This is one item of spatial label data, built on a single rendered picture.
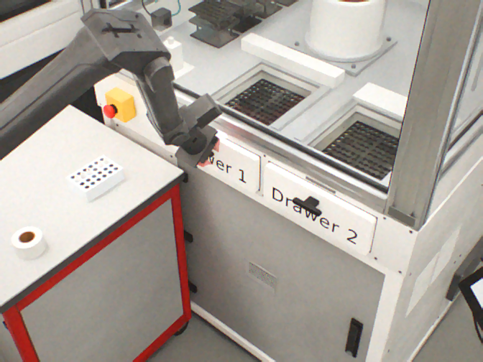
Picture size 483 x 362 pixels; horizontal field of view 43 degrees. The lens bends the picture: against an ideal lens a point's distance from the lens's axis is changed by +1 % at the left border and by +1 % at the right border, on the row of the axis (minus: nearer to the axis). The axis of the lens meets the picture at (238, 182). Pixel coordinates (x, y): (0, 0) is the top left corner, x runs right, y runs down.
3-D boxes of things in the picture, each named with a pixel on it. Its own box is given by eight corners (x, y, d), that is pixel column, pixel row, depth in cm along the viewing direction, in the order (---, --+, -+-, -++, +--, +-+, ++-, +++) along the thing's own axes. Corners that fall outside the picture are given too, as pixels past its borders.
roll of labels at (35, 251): (34, 263, 143) (30, 251, 140) (8, 255, 145) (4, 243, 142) (52, 242, 148) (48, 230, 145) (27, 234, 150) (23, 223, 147)
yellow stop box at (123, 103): (123, 125, 169) (119, 103, 164) (106, 115, 172) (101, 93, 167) (136, 116, 172) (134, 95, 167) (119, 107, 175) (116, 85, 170)
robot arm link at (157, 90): (102, 20, 89) (142, 79, 87) (135, 0, 90) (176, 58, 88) (144, 115, 131) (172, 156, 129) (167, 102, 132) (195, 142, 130)
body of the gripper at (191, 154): (221, 132, 142) (207, 120, 136) (198, 169, 142) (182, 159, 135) (200, 121, 145) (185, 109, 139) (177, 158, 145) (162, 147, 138)
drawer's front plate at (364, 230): (366, 256, 136) (372, 222, 129) (262, 198, 150) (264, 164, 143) (369, 252, 137) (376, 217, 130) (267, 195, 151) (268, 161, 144)
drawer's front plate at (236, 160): (254, 194, 151) (255, 160, 144) (171, 146, 165) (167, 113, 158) (259, 190, 152) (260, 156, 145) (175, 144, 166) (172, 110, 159)
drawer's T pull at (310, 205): (319, 217, 134) (319, 213, 133) (291, 202, 137) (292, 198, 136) (328, 209, 136) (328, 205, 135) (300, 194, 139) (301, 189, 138)
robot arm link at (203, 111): (146, 110, 127) (169, 144, 125) (190, 77, 125) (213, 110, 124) (165, 119, 138) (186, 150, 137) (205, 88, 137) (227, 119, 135)
